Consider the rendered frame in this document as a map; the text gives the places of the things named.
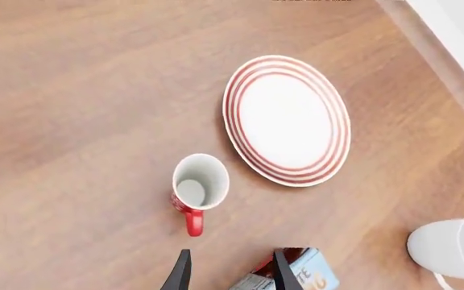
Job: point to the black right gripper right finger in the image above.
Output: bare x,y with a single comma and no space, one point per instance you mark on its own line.
283,273

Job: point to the red mug with white inside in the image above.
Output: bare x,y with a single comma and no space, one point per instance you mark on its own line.
200,184

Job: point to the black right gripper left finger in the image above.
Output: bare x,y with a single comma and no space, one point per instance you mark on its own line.
180,273

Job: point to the white plate with red rings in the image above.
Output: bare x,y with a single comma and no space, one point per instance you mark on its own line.
286,121

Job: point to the printed blue food box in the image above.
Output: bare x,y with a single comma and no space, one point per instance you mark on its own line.
312,272

